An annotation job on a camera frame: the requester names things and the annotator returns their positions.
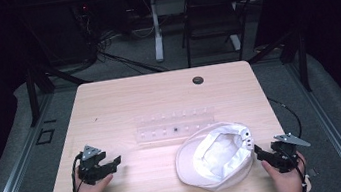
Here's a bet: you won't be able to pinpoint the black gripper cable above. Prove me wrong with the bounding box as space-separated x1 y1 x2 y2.
62 151 89 192
267 92 312 192

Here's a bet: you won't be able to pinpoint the white desk leg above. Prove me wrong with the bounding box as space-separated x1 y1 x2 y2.
147 0 168 64

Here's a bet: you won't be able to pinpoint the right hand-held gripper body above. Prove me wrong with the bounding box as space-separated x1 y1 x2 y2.
267 129 315 175

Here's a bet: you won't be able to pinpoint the black metal frame stand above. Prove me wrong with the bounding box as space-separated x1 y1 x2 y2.
20 51 99 129
242 21 314 101

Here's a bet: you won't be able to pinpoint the white cap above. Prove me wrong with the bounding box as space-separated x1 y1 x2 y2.
169 117 262 192

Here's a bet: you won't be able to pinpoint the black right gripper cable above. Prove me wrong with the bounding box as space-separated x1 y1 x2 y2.
267 92 312 192

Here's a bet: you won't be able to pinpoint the black chair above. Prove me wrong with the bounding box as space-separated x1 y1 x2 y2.
174 0 266 70

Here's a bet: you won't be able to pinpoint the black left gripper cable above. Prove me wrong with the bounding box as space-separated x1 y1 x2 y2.
62 151 89 192

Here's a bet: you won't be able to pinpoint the black table grommet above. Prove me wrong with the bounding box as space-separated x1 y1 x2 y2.
191 74 205 87

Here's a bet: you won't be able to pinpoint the clear acrylic rack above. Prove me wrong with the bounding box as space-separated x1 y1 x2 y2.
132 104 219 146

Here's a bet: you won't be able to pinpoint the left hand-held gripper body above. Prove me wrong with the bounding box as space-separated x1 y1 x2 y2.
74 141 112 187

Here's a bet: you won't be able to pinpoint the person's right hand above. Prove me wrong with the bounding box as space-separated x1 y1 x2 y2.
260 150 311 192

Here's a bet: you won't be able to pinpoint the black floor cables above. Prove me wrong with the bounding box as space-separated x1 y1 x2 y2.
94 23 169 82

